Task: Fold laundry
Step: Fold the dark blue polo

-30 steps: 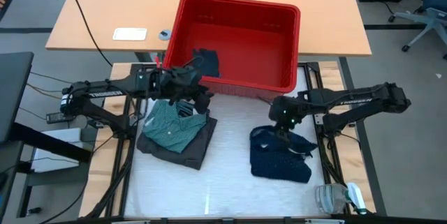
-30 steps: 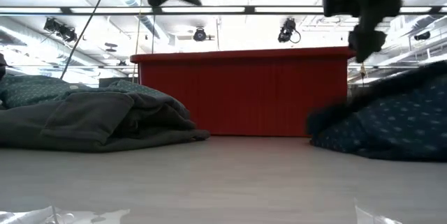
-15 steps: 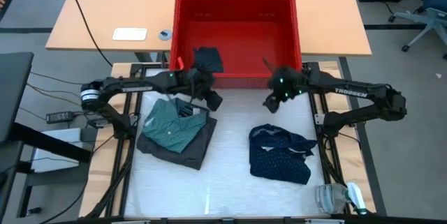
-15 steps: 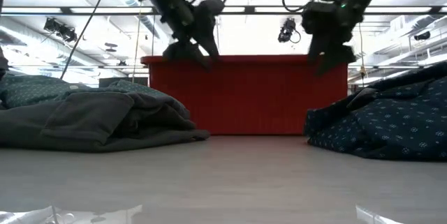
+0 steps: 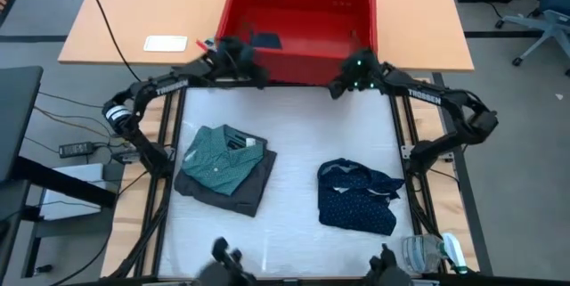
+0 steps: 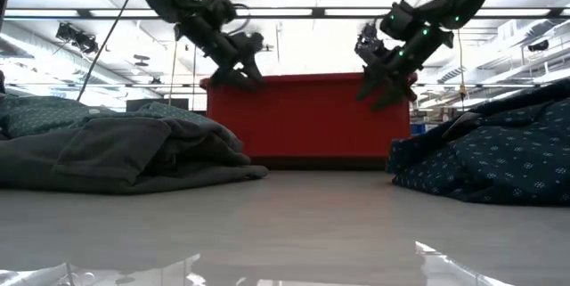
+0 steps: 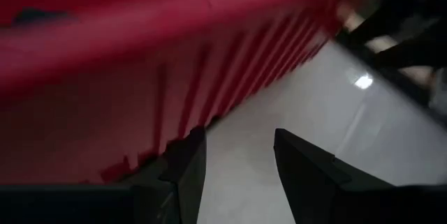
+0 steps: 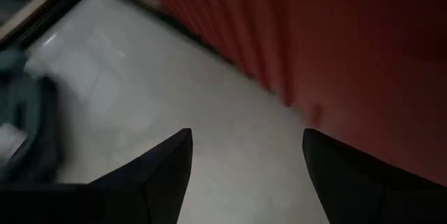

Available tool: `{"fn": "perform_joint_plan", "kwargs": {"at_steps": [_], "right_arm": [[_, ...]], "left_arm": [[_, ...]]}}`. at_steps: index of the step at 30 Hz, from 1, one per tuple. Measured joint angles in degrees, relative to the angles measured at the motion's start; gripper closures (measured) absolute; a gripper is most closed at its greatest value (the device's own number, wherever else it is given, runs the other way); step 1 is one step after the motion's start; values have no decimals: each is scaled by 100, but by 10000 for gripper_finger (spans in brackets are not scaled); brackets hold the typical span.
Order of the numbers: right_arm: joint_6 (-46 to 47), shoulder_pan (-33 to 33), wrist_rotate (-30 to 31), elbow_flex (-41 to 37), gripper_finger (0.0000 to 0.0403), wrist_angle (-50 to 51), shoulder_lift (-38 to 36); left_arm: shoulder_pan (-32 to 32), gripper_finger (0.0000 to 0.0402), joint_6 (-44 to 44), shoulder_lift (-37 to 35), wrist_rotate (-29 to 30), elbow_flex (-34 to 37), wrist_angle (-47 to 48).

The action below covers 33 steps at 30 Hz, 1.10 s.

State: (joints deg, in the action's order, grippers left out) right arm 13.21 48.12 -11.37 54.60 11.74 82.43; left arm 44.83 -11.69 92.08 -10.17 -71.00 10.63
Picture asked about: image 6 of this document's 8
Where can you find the red plastic bin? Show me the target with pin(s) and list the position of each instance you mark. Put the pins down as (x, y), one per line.
(311, 121)

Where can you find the teal patterned shirt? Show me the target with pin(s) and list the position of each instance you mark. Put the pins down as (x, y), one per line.
(40, 116)

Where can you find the dark grey garment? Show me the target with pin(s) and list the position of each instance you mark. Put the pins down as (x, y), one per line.
(111, 152)

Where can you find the large black box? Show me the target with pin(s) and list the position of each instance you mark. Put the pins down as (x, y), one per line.
(133, 104)

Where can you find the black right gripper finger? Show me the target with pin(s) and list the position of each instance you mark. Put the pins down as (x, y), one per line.
(392, 96)
(368, 86)

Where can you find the black ceiling fixture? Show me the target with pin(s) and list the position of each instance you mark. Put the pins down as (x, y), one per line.
(539, 45)

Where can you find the navy dotted garment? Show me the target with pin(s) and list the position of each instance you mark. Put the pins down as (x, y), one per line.
(512, 161)

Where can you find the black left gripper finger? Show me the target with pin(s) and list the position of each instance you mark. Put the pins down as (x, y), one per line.
(254, 74)
(229, 79)

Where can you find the black ceiling spotlights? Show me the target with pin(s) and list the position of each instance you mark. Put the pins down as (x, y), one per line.
(78, 38)

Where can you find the shelf with blue bins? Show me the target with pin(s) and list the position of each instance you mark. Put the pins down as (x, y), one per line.
(418, 128)

